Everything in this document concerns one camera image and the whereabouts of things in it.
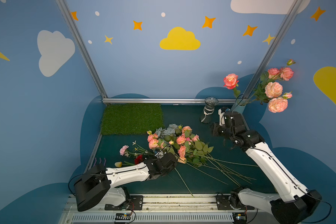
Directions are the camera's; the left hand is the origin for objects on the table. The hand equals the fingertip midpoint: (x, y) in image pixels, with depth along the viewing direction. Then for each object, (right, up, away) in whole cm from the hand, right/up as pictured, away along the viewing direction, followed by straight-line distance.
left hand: (176, 162), depth 83 cm
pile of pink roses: (+5, +9, +5) cm, 11 cm away
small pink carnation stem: (-34, +4, +8) cm, 36 cm away
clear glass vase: (+26, +38, +18) cm, 50 cm away
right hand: (+22, +23, -6) cm, 32 cm away
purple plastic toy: (-49, -2, +5) cm, 49 cm away
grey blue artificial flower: (-4, +18, +9) cm, 21 cm away
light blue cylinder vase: (+44, +35, +11) cm, 57 cm away
